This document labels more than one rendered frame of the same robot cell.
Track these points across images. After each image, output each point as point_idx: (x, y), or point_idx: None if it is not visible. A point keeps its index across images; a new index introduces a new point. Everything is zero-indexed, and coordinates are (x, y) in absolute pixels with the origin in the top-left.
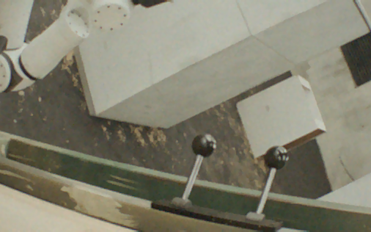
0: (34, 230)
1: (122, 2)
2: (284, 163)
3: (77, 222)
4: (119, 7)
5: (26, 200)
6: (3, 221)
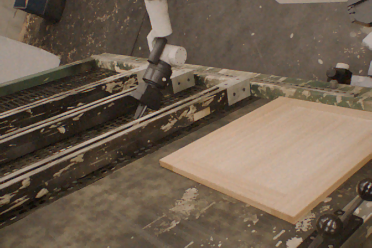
0: (264, 177)
1: (370, 41)
2: (319, 233)
3: (295, 190)
4: (367, 46)
5: (332, 169)
6: (269, 166)
